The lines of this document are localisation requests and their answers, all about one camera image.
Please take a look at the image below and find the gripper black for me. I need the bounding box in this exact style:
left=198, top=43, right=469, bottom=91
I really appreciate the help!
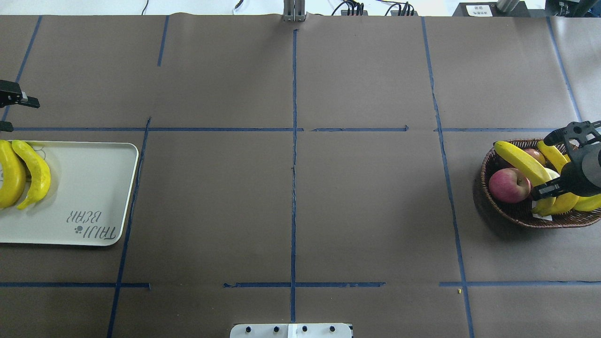
left=531, top=143, right=601, bottom=200

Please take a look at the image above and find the smooth yellow banana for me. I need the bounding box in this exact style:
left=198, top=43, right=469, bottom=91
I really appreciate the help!
left=0, top=139, right=26, bottom=209

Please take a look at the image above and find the textured yellow banana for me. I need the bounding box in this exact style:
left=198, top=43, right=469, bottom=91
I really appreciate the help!
left=12, top=140, right=52, bottom=210

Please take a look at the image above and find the brown wicker basket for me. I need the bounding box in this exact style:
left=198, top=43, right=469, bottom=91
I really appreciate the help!
left=473, top=148, right=601, bottom=229

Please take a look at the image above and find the white rectangular plate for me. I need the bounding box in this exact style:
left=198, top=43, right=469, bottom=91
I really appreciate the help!
left=0, top=140, right=139, bottom=246

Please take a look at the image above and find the pale green apple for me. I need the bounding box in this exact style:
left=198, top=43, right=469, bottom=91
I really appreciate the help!
left=524, top=148, right=547, bottom=167

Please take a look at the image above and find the red apple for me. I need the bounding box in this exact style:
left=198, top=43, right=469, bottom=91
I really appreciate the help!
left=488, top=168, right=532, bottom=204

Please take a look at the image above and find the aluminium frame post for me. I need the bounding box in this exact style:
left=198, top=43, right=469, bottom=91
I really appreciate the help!
left=283, top=0, right=306, bottom=22

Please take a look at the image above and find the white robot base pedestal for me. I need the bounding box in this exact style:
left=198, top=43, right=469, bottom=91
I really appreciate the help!
left=230, top=323, right=354, bottom=338

